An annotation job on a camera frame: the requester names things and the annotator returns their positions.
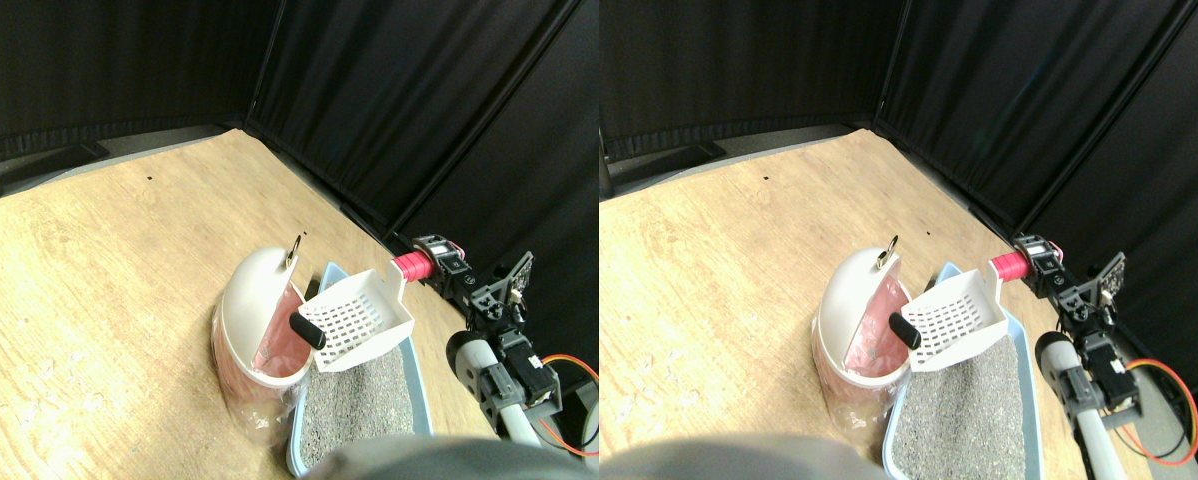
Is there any white scoop with red handle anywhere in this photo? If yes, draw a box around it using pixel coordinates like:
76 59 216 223
898 249 1031 374
299 251 433 374

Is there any black lump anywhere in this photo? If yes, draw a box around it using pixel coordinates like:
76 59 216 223
888 311 923 351
288 311 328 350

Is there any blue litter tray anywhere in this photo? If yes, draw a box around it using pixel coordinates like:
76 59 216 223
285 261 436 480
880 261 1046 480

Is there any white bin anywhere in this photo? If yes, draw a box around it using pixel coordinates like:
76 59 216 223
210 234 316 443
811 234 911 419

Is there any orange wire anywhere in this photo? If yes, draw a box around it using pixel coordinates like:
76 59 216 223
537 352 599 460
1122 357 1198 468

